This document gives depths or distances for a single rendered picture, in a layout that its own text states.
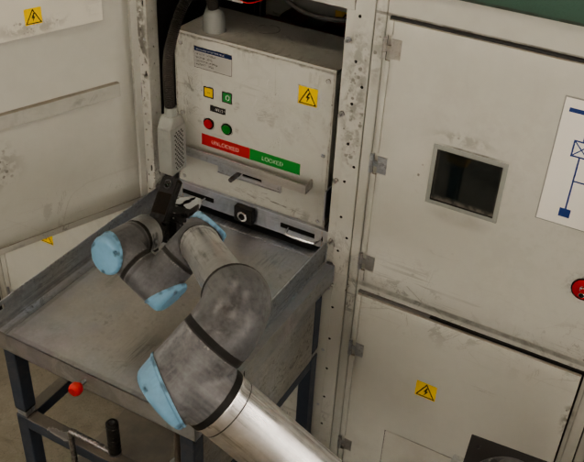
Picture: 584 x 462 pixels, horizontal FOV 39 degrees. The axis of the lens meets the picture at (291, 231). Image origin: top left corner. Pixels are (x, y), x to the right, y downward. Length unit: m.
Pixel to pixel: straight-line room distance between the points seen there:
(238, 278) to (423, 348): 1.06
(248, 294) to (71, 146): 1.18
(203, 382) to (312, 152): 1.05
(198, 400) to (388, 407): 1.27
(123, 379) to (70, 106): 0.77
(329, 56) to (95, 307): 0.88
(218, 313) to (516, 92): 0.88
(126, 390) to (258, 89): 0.85
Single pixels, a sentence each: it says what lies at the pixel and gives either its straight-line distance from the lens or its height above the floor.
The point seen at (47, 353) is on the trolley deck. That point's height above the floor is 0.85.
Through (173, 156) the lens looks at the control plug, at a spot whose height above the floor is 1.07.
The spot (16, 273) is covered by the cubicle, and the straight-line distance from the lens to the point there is 3.23.
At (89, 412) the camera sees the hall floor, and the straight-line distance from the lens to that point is 3.09.
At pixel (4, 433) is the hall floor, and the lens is 3.09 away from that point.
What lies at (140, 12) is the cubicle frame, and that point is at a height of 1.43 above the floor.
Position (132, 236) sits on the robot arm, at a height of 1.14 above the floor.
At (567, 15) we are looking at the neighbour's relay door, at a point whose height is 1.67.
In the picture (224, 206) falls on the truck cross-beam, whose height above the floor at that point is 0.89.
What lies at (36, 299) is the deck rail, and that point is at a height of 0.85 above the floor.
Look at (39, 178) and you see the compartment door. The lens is 2.39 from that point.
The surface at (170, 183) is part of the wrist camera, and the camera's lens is 2.02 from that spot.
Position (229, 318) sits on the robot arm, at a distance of 1.29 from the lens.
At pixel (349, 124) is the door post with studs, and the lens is 2.07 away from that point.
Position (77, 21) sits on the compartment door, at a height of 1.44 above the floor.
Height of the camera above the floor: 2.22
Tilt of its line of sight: 34 degrees down
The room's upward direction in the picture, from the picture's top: 3 degrees clockwise
